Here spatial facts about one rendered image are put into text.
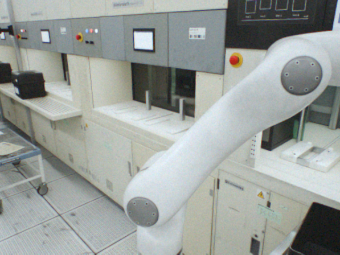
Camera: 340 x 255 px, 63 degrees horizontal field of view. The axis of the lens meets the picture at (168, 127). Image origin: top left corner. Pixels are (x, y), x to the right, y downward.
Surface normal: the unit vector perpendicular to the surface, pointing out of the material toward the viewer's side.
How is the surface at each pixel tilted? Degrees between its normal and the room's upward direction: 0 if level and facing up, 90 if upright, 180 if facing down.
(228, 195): 90
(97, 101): 90
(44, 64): 90
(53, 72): 90
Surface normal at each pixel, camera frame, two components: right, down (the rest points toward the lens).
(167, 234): 0.25, -0.58
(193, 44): -0.73, 0.23
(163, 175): -0.08, -0.17
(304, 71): -0.14, 0.13
